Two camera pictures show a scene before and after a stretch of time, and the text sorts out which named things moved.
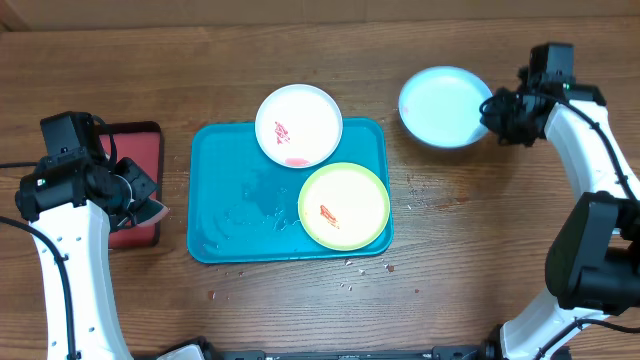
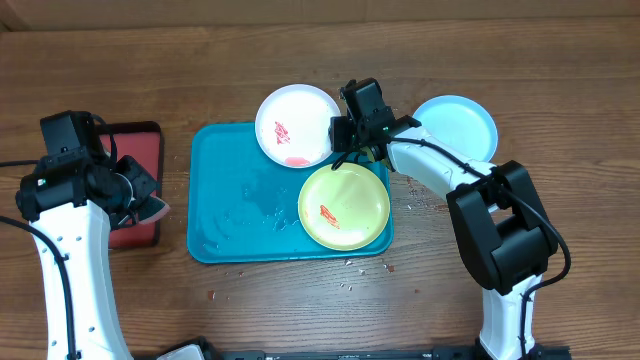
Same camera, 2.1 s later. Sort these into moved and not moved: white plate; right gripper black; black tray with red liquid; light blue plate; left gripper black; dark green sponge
Moved: light blue plate; right gripper black
Not moved: dark green sponge; white plate; black tray with red liquid; left gripper black
